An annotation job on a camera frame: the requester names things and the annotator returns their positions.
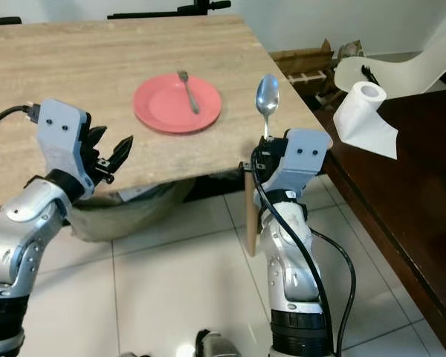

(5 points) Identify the small black tool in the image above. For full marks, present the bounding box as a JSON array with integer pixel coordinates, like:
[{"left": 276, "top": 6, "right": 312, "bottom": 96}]
[{"left": 361, "top": 65, "right": 381, "bottom": 84}]

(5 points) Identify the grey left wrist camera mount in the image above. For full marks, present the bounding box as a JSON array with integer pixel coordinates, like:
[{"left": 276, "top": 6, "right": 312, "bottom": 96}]
[{"left": 36, "top": 99, "right": 91, "bottom": 179}]

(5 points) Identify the brown wooden rack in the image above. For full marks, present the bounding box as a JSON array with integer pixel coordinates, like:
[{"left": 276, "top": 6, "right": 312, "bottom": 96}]
[{"left": 269, "top": 39, "right": 350, "bottom": 109}]

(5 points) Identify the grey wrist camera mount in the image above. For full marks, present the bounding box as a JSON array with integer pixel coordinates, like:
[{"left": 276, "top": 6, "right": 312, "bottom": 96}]
[
  {"left": 36, "top": 99, "right": 91, "bottom": 179},
  {"left": 275, "top": 129, "right": 333, "bottom": 196}
]

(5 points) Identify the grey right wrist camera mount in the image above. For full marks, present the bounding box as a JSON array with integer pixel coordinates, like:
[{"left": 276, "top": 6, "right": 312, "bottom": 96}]
[{"left": 275, "top": 129, "right": 333, "bottom": 196}]

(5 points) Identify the black metal stand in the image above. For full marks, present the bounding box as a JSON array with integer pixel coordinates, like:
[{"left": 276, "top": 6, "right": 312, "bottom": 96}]
[{"left": 108, "top": 0, "right": 233, "bottom": 19}]

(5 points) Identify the silver fork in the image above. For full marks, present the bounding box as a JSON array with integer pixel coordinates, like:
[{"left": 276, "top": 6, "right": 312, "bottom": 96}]
[{"left": 176, "top": 70, "right": 201, "bottom": 115}]

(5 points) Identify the light wooden table leg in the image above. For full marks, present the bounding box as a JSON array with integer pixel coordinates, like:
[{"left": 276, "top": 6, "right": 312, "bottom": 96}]
[{"left": 244, "top": 190, "right": 261, "bottom": 257}]

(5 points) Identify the grey fabric bag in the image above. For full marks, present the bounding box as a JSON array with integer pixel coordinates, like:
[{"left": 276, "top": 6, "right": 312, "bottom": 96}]
[{"left": 67, "top": 178, "right": 198, "bottom": 242}]

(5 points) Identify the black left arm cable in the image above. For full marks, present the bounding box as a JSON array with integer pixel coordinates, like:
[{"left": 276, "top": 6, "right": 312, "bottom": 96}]
[{"left": 0, "top": 104, "right": 42, "bottom": 142}]

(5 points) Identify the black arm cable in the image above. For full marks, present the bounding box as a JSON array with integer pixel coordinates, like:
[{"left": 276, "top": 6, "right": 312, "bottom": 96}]
[
  {"left": 0, "top": 104, "right": 42, "bottom": 142},
  {"left": 249, "top": 149, "right": 358, "bottom": 357}
]

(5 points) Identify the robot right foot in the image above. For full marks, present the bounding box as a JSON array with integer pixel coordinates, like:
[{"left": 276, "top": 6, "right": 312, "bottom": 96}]
[{"left": 195, "top": 329, "right": 246, "bottom": 357}]

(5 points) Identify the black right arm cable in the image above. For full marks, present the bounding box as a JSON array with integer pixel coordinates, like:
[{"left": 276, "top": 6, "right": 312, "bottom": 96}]
[{"left": 249, "top": 149, "right": 358, "bottom": 357}]

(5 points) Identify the white plastic chair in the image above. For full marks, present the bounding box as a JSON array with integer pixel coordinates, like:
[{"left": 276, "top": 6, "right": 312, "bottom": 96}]
[{"left": 333, "top": 15, "right": 446, "bottom": 97}]

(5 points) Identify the white paper towel roll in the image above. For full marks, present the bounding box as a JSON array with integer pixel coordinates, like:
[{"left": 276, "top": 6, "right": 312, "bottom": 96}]
[{"left": 332, "top": 81, "right": 399, "bottom": 161}]

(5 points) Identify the silver spoon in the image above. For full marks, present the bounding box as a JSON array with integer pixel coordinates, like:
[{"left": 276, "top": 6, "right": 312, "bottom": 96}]
[{"left": 255, "top": 74, "right": 281, "bottom": 141}]

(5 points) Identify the red plate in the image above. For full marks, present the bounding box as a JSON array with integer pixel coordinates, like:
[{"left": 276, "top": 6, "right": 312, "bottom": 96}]
[{"left": 133, "top": 72, "right": 222, "bottom": 135}]

